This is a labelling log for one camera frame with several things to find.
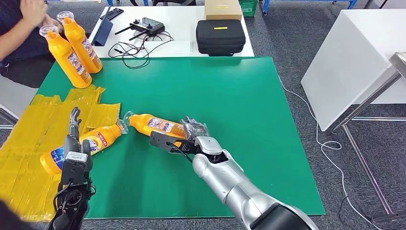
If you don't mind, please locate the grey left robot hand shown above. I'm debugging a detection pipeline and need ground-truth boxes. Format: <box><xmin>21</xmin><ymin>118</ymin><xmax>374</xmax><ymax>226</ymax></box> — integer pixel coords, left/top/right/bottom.
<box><xmin>63</xmin><ymin>107</ymin><xmax>94</xmax><ymax>173</ymax></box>

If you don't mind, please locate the person's right hand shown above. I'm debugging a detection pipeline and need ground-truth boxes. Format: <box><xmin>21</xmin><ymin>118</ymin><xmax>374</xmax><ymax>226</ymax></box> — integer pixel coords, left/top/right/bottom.
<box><xmin>19</xmin><ymin>0</ymin><xmax>48</xmax><ymax>29</ymax></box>

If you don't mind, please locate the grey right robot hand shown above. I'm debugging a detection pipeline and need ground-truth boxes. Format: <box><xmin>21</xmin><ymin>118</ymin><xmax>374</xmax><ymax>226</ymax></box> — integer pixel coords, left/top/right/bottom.
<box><xmin>180</xmin><ymin>115</ymin><xmax>211</xmax><ymax>140</ymax></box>

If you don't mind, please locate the person's left hand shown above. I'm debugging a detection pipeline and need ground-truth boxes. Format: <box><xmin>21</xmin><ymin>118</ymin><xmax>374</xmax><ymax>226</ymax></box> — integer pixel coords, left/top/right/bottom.
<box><xmin>41</xmin><ymin>15</ymin><xmax>64</xmax><ymax>33</ymax></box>

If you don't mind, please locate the orange detergent bottle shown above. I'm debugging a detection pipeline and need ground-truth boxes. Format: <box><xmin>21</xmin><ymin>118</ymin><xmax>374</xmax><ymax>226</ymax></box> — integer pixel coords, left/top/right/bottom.
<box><xmin>39</xmin><ymin>24</ymin><xmax>92</xmax><ymax>89</ymax></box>
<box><xmin>40</xmin><ymin>122</ymin><xmax>129</xmax><ymax>176</ymax></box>
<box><xmin>56</xmin><ymin>11</ymin><xmax>103</xmax><ymax>74</ymax></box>
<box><xmin>124</xmin><ymin>111</ymin><xmax>188</xmax><ymax>147</ymax></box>

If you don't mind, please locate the green table mat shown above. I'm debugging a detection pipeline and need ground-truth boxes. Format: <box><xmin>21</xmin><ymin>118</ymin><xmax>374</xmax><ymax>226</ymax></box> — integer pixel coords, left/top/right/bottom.
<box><xmin>32</xmin><ymin>56</ymin><xmax>326</xmax><ymax>219</ymax></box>

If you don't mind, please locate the yellow tape patch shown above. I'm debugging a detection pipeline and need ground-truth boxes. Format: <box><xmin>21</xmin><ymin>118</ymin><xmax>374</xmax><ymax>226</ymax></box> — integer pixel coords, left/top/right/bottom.
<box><xmin>0</xmin><ymin>85</ymin><xmax>121</xmax><ymax>222</ymax></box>

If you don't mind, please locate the dark blue tablet cover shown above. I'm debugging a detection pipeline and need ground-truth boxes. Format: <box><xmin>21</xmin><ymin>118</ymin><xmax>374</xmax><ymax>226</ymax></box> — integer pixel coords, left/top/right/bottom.
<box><xmin>92</xmin><ymin>6</ymin><xmax>114</xmax><ymax>47</ymax></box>

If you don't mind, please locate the black phone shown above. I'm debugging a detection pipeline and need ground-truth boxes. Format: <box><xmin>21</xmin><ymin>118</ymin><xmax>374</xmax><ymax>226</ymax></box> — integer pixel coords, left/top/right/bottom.
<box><xmin>99</xmin><ymin>8</ymin><xmax>124</xmax><ymax>21</ymax></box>

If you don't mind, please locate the person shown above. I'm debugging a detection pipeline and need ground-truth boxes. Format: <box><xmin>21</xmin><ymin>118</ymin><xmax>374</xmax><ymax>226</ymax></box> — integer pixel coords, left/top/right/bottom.
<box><xmin>0</xmin><ymin>0</ymin><xmax>91</xmax><ymax>90</ymax></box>

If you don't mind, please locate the grey side table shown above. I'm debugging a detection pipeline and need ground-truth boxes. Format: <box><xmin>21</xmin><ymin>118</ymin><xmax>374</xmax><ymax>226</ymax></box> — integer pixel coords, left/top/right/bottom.
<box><xmin>0</xmin><ymin>76</ymin><xmax>39</xmax><ymax>131</ymax></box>

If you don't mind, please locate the black carrying case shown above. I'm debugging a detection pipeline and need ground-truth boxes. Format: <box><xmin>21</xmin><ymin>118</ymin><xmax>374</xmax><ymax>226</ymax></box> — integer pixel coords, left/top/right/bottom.
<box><xmin>195</xmin><ymin>19</ymin><xmax>247</xmax><ymax>58</ymax></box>

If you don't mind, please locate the black remote controller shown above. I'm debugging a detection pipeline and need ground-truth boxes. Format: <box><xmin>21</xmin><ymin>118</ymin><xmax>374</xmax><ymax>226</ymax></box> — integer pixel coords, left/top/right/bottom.
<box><xmin>114</xmin><ymin>17</ymin><xmax>166</xmax><ymax>42</ymax></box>

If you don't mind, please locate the black robot body part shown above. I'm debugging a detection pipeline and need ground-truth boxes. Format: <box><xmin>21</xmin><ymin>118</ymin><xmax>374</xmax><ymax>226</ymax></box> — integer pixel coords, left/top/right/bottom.
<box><xmin>0</xmin><ymin>200</ymin><xmax>31</xmax><ymax>230</ymax></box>

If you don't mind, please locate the cardboard box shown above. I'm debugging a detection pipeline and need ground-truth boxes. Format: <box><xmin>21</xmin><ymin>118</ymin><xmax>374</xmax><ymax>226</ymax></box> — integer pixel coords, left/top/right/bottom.
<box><xmin>204</xmin><ymin>0</ymin><xmax>243</xmax><ymax>22</ymax></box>

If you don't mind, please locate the green plastic crate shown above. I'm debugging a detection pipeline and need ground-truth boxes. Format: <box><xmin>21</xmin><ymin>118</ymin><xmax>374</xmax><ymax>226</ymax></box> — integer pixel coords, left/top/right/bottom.
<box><xmin>238</xmin><ymin>0</ymin><xmax>258</xmax><ymax>17</ymax></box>

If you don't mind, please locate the white side table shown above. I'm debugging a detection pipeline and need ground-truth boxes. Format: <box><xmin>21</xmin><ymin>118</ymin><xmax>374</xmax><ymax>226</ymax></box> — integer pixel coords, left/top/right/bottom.
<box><xmin>300</xmin><ymin>9</ymin><xmax>406</xmax><ymax>132</ymax></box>

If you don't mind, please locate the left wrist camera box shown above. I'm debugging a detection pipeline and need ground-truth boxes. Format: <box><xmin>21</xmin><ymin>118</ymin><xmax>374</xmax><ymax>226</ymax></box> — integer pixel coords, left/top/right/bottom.
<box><xmin>60</xmin><ymin>151</ymin><xmax>90</xmax><ymax>188</ymax></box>

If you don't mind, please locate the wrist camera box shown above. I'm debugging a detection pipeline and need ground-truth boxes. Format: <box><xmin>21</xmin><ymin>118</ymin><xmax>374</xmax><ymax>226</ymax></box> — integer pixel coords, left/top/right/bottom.
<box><xmin>149</xmin><ymin>131</ymin><xmax>197</xmax><ymax>155</ymax></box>
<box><xmin>60</xmin><ymin>151</ymin><xmax>90</xmax><ymax>188</ymax></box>

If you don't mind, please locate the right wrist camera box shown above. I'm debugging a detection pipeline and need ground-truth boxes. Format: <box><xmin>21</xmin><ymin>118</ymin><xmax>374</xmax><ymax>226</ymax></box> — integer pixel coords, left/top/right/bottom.
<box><xmin>149</xmin><ymin>131</ymin><xmax>197</xmax><ymax>155</ymax></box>

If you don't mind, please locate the blue metal frame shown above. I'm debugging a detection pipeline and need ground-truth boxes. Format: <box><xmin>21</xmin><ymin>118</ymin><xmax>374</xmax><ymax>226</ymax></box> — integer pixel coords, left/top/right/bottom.
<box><xmin>260</xmin><ymin>0</ymin><xmax>357</xmax><ymax>16</ymax></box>
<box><xmin>105</xmin><ymin>0</ymin><xmax>149</xmax><ymax>7</ymax></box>

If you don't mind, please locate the white floor cable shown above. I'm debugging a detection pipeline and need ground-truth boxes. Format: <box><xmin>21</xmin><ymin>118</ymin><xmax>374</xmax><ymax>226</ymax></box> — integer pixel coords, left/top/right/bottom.
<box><xmin>281</xmin><ymin>82</ymin><xmax>381</xmax><ymax>230</ymax></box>

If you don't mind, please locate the black floor cable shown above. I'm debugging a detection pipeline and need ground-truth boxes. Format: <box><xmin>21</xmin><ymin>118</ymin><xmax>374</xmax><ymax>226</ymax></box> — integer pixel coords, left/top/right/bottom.
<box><xmin>337</xmin><ymin>195</ymin><xmax>353</xmax><ymax>223</ymax></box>

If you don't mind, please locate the silver metal frame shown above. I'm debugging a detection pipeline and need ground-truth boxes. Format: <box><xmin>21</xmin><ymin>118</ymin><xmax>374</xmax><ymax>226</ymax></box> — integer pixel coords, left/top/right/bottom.
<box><xmin>330</xmin><ymin>52</ymin><xmax>406</xmax><ymax>223</ymax></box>

